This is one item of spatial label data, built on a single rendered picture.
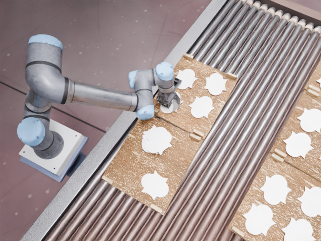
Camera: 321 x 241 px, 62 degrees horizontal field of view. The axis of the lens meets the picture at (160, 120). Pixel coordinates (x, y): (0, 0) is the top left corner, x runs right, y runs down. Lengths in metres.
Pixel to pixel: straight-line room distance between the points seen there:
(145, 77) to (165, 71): 0.08
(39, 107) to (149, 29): 1.93
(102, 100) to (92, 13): 2.38
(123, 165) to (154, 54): 1.67
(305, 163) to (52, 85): 1.16
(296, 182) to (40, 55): 1.20
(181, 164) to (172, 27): 1.96
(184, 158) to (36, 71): 0.77
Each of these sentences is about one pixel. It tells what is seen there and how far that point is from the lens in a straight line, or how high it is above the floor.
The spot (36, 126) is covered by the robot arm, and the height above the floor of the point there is 1.15.
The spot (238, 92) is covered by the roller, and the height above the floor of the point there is 0.92.
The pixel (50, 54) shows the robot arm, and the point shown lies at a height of 1.50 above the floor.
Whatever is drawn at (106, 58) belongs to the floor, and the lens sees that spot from 2.87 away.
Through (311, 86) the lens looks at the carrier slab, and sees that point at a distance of 1.62.
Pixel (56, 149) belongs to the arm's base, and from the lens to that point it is 1.46.
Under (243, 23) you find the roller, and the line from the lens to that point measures 1.84.
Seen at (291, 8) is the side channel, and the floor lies 0.95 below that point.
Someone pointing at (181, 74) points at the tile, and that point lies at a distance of 1.53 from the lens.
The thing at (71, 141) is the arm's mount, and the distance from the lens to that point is 1.49.
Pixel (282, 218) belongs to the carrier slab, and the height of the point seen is 0.94.
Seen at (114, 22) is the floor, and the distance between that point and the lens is 3.17.
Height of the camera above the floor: 2.22
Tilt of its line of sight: 66 degrees down
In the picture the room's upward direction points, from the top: 8 degrees counter-clockwise
